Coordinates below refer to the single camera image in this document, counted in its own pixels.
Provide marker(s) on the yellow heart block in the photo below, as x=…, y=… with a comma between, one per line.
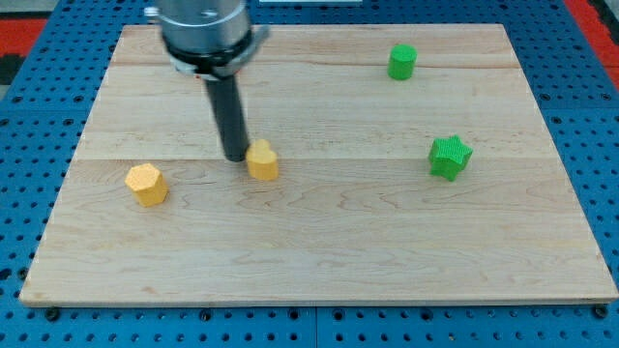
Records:
x=262, y=161

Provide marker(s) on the green star block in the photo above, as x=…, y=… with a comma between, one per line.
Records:
x=448, y=157

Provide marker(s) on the light wooden board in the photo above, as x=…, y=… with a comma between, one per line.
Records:
x=354, y=218

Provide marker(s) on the green cylinder block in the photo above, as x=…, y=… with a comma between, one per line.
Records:
x=402, y=61

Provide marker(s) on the black cylindrical pointer tool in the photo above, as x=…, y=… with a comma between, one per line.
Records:
x=229, y=115

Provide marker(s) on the yellow hexagon block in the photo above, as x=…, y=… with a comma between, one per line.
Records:
x=147, y=184

